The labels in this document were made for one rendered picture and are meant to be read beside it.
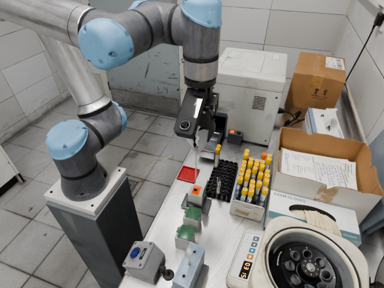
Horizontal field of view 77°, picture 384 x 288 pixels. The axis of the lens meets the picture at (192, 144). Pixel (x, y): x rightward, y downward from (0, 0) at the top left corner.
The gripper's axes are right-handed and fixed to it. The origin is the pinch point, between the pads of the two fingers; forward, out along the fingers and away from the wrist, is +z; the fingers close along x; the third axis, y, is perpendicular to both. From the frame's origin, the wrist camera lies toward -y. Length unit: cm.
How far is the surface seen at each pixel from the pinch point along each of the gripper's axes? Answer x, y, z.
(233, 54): 2, 57, -6
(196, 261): -7.3, -22.0, 14.5
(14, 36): 223, 128, 28
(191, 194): 0.6, -2.2, 16.9
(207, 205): -4.1, -0.2, 23.1
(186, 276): -6.2, -25.8, 14.5
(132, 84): 125, 163, 79
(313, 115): -37, 59, 19
